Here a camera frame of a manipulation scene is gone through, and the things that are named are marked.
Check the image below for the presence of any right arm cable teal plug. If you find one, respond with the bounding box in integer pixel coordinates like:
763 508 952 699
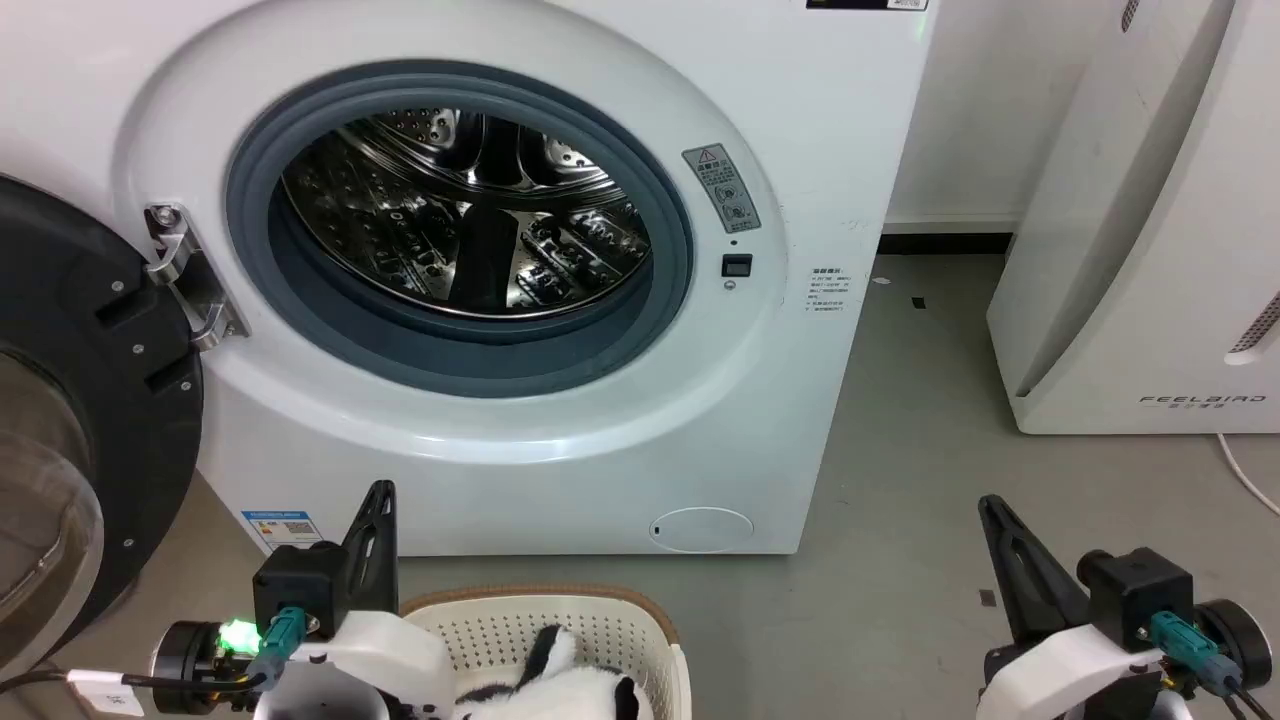
1149 611 1280 720

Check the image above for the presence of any silver metal door hinge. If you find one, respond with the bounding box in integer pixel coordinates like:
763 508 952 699
145 203 250 352

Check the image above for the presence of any left arm cable teal plug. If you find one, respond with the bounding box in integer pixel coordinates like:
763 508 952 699
0 606 307 716

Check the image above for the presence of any stainless steel washing machine drum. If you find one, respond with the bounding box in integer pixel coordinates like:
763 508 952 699
280 108 654 322

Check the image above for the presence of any white air purifier unit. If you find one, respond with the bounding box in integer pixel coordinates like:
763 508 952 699
986 0 1280 436

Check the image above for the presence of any grey rubber door gasket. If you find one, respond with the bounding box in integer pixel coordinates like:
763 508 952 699
225 60 695 400

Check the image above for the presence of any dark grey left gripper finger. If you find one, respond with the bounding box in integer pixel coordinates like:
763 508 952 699
341 479 402 617

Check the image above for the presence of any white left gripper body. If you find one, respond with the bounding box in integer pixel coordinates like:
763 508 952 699
253 609 457 720

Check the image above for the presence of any small white text label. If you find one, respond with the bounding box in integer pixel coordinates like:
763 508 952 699
807 266 852 318

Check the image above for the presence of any blue energy label sticker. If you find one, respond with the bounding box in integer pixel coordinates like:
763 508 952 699
240 510 324 554

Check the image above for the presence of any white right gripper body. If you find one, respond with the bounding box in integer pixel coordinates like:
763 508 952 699
977 624 1191 720

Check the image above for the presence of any cream perforated laundry basket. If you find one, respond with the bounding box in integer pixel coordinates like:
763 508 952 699
400 585 693 720

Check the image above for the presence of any round white filter cover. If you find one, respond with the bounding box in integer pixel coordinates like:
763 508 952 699
648 506 756 554

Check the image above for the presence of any black and white plush toy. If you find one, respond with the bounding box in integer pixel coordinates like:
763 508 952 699
453 625 657 720

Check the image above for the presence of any white power cable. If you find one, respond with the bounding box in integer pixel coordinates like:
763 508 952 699
1216 432 1280 517

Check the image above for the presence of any white front-load washing machine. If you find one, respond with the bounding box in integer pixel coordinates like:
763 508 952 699
0 0 941 557

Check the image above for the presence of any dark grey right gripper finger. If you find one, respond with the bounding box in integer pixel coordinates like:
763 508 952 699
977 494 1093 649

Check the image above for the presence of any black wall baseboard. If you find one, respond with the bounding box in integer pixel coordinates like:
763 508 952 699
877 232 1015 257

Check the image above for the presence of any arm cable teal plug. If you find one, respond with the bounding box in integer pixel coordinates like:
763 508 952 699
0 606 307 716
1149 611 1280 720

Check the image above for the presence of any black round washer door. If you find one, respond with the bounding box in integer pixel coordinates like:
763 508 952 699
0 175 206 683

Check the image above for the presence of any grey warning sticker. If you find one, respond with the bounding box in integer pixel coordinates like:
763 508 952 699
682 143 762 235

